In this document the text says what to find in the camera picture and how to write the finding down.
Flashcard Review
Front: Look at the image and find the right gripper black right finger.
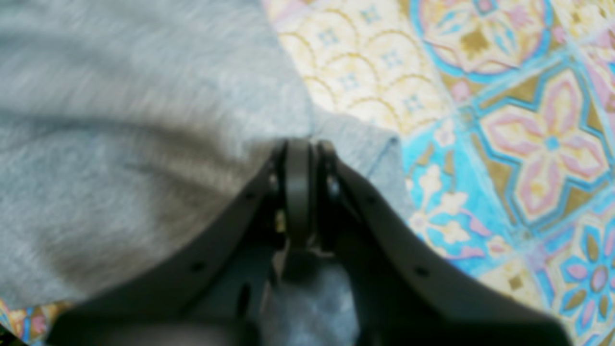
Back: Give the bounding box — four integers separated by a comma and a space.
307, 141, 571, 346

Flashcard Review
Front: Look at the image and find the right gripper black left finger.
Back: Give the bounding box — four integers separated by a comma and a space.
46, 139, 301, 346

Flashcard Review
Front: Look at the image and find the grey T-shirt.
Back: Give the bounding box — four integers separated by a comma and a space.
1, 0, 412, 346

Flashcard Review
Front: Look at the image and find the patterned tile tablecloth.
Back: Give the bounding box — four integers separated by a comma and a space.
0, 0, 615, 346

